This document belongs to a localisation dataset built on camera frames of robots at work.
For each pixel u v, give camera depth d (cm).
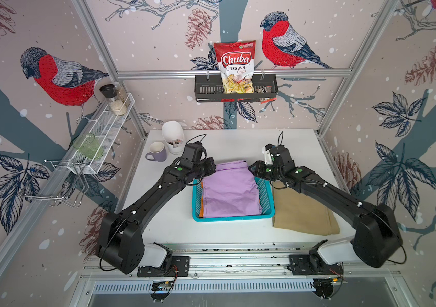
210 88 95
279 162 65
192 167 63
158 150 102
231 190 88
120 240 41
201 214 79
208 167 73
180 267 73
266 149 77
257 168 73
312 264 66
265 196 85
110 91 78
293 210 85
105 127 81
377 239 42
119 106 83
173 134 110
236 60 80
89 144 67
